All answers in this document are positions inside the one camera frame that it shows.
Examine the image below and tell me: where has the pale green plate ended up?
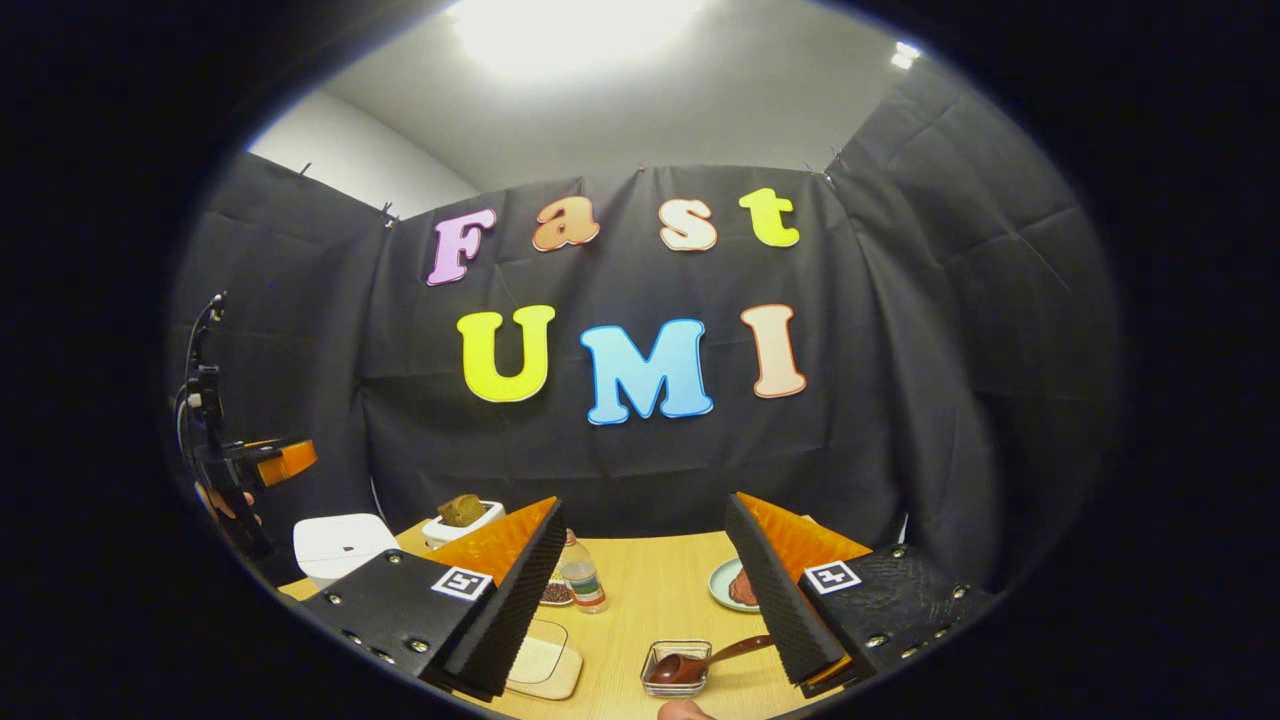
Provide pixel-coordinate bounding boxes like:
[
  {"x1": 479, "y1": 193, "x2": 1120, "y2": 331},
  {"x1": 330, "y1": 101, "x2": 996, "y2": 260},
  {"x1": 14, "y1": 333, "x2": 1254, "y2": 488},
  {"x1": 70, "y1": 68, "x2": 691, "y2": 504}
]
[{"x1": 708, "y1": 557, "x2": 761, "y2": 613}]

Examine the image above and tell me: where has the white rice cooker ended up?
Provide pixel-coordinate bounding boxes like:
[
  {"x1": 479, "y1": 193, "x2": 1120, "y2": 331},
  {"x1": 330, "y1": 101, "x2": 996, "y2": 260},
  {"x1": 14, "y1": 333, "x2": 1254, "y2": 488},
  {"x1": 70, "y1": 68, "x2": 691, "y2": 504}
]
[{"x1": 292, "y1": 513, "x2": 401, "y2": 589}]

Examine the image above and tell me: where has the black backdrop cloth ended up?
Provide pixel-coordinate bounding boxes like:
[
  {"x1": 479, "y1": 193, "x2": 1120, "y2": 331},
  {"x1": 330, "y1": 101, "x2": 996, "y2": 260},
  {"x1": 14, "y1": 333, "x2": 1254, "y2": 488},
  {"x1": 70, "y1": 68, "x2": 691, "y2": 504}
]
[{"x1": 165, "y1": 60, "x2": 1126, "y2": 591}]

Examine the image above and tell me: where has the clear plastic water bottle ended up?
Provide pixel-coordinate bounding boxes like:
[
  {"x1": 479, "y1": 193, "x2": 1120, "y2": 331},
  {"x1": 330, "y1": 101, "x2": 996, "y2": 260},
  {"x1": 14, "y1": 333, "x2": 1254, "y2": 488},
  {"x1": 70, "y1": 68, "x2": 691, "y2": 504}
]
[{"x1": 558, "y1": 529, "x2": 608, "y2": 614}]

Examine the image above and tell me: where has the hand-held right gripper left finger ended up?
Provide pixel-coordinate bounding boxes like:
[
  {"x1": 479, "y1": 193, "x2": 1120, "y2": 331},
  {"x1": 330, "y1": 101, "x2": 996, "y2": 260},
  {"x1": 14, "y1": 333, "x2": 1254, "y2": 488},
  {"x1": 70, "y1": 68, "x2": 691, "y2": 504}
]
[{"x1": 300, "y1": 497, "x2": 568, "y2": 701}]

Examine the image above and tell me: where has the white toaster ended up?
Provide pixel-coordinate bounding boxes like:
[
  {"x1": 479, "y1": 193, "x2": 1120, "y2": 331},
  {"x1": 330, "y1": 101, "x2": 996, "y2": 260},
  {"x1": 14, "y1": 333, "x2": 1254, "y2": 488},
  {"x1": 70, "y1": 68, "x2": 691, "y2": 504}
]
[{"x1": 421, "y1": 500, "x2": 506, "y2": 551}]

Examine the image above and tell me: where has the wooden spoon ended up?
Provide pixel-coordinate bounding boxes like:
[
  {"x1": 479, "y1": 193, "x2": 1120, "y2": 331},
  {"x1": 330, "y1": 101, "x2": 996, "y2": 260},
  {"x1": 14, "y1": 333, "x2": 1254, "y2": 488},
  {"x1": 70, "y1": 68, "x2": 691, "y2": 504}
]
[{"x1": 648, "y1": 634, "x2": 776, "y2": 686}]

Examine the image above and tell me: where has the large ceiling light panel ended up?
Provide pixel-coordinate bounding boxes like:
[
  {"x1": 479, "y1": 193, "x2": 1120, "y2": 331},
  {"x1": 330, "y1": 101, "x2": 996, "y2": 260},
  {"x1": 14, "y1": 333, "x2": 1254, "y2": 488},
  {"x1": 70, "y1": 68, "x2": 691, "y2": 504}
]
[{"x1": 445, "y1": 0, "x2": 706, "y2": 76}]

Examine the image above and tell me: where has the clear tray of rice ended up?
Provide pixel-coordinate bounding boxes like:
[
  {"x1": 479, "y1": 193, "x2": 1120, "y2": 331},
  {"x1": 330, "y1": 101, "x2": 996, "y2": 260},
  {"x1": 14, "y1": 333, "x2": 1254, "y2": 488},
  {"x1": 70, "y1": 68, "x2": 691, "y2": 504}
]
[{"x1": 503, "y1": 618, "x2": 584, "y2": 701}]

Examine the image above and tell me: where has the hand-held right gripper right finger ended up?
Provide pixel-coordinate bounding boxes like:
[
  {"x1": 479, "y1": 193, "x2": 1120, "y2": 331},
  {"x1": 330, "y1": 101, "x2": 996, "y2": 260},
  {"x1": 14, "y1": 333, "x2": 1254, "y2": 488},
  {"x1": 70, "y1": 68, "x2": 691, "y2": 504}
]
[{"x1": 724, "y1": 490, "x2": 996, "y2": 699}]

